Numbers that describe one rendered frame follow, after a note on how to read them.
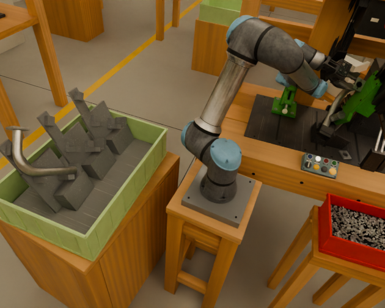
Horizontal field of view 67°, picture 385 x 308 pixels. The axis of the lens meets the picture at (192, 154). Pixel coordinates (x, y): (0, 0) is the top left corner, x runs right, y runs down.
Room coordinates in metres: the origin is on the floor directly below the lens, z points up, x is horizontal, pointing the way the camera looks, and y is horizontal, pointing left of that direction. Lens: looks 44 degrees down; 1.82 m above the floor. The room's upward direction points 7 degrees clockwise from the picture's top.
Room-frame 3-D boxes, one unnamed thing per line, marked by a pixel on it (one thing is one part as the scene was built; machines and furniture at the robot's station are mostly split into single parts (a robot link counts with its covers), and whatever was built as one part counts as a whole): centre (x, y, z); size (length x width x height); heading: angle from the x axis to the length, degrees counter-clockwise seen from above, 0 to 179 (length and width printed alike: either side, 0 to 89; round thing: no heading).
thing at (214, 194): (0.78, -0.12, 0.93); 0.15 x 0.15 x 0.10
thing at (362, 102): (1.16, -0.74, 1.17); 0.13 x 0.12 x 0.20; 77
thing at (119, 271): (0.83, 0.43, 0.39); 0.68 x 0.52 x 0.79; 157
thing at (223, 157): (0.78, -0.12, 1.05); 0.13 x 0.12 x 0.14; 45
